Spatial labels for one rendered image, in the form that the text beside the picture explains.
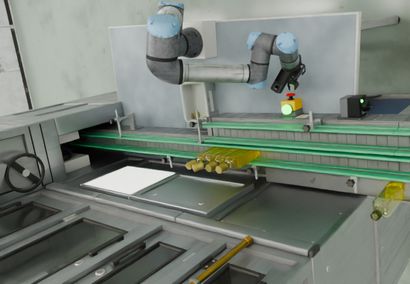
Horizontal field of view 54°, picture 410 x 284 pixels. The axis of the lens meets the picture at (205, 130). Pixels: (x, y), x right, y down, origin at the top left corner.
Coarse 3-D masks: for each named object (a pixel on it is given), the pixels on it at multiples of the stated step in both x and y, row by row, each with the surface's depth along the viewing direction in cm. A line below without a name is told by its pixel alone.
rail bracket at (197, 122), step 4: (196, 112) 195; (196, 116) 196; (196, 120) 196; (200, 120) 196; (204, 120) 199; (208, 120) 201; (192, 124) 192; (196, 124) 196; (200, 124) 197; (200, 132) 198; (200, 136) 198; (200, 140) 198
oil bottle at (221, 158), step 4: (232, 148) 187; (224, 152) 182; (228, 152) 181; (232, 152) 180; (216, 156) 178; (220, 156) 177; (224, 156) 176; (216, 160) 177; (220, 160) 176; (224, 160) 176; (220, 164) 176
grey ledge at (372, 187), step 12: (276, 168) 183; (276, 180) 185; (288, 180) 181; (300, 180) 177; (312, 180) 173; (324, 180) 169; (336, 180) 165; (360, 180) 159; (372, 180) 156; (384, 180) 153; (348, 192) 163; (360, 192) 160; (372, 192) 157; (408, 192) 148
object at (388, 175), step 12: (72, 144) 278; (84, 144) 270; (96, 144) 266; (108, 144) 260; (120, 144) 255; (180, 156) 210; (192, 156) 205; (288, 168) 169; (300, 168) 165; (312, 168) 163; (324, 168) 161; (336, 168) 160; (348, 168) 158; (360, 168) 156; (396, 180) 141; (408, 180) 139
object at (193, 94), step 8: (184, 88) 216; (192, 88) 219; (200, 88) 215; (184, 96) 216; (192, 96) 220; (200, 96) 217; (184, 104) 217; (192, 104) 221; (200, 104) 218; (184, 112) 217; (192, 112) 221; (200, 112) 220; (208, 112) 207; (192, 120) 217
